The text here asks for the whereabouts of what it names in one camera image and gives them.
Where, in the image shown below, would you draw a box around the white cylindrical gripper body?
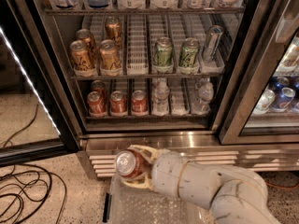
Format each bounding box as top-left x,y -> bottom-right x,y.
151,149 -> 189,198

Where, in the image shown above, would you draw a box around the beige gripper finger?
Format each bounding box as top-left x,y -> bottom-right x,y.
121,175 -> 153,190
128,145 -> 162,164

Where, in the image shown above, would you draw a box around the red coke can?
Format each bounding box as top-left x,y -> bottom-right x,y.
115,149 -> 150,179
87,91 -> 107,114
132,90 -> 147,113
91,80 -> 107,96
109,91 -> 127,113

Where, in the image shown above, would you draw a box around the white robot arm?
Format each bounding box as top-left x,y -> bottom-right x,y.
115,145 -> 280,224

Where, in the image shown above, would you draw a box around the green can left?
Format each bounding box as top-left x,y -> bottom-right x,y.
153,36 -> 173,67

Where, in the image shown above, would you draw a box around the green can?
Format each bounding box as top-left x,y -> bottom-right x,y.
178,37 -> 199,68
153,36 -> 173,67

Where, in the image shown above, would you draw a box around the stainless steel fridge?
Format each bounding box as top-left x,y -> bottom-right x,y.
21,0 -> 298,178

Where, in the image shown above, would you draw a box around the green can right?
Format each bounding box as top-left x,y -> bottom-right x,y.
178,37 -> 199,68

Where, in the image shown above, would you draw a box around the gold can front right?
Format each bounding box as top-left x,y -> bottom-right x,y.
99,39 -> 121,70

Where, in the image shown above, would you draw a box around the gold can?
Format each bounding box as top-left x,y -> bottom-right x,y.
99,39 -> 121,70
70,40 -> 94,71
105,16 -> 122,47
76,29 -> 98,63

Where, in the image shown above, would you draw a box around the closed right fridge door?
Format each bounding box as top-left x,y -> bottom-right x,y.
213,0 -> 299,146

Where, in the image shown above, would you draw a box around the open glass fridge door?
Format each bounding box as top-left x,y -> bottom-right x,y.
0,0 -> 78,167

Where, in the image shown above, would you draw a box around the gold can front left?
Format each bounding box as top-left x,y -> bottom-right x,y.
70,40 -> 94,71

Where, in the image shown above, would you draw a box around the silver can behind door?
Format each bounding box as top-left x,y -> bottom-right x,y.
253,89 -> 275,115

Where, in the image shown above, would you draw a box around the gold can back right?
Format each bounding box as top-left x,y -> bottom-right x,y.
105,16 -> 122,47

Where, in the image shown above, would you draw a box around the gold can back left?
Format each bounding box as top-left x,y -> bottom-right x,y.
76,29 -> 98,63

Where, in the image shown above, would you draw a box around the slim silver can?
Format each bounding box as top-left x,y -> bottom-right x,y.
202,25 -> 223,61

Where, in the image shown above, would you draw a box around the blue can behind door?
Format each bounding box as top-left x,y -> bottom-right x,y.
271,87 -> 295,112

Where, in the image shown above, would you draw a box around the clear plastic bin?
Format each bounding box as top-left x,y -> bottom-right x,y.
103,175 -> 216,224

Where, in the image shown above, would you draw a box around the clear water bottle left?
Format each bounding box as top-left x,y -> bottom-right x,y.
152,79 -> 170,116

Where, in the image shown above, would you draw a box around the clear water bottle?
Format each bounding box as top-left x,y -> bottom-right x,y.
194,78 -> 214,114
152,79 -> 170,116

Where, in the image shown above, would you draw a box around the clear water bottle right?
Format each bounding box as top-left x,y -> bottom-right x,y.
194,78 -> 214,114

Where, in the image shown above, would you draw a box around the orange cable on floor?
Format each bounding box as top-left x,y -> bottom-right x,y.
263,171 -> 299,190

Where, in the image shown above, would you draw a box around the black cables on floor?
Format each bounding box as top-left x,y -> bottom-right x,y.
0,103 -> 68,224

